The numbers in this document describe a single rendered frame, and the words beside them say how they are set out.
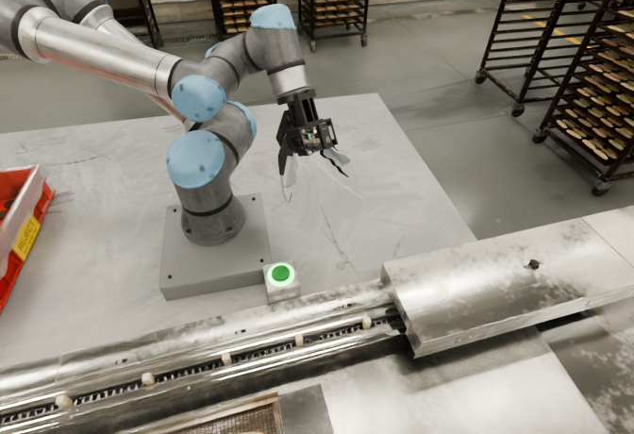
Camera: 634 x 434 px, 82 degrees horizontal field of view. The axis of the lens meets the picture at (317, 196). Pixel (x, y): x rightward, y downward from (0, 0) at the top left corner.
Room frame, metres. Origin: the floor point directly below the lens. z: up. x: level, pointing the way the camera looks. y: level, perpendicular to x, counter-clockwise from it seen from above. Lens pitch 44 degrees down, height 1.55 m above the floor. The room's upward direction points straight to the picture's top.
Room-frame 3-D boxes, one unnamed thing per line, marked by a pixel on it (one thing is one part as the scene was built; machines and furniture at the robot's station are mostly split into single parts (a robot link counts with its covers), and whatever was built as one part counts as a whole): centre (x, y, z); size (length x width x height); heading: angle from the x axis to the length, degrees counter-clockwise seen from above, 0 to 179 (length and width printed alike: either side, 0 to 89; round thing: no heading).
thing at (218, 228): (0.60, 0.25, 0.93); 0.15 x 0.15 x 0.10
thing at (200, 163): (0.61, 0.25, 1.05); 0.13 x 0.12 x 0.14; 165
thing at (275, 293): (0.44, 0.08, 0.84); 0.08 x 0.08 x 0.11; 15
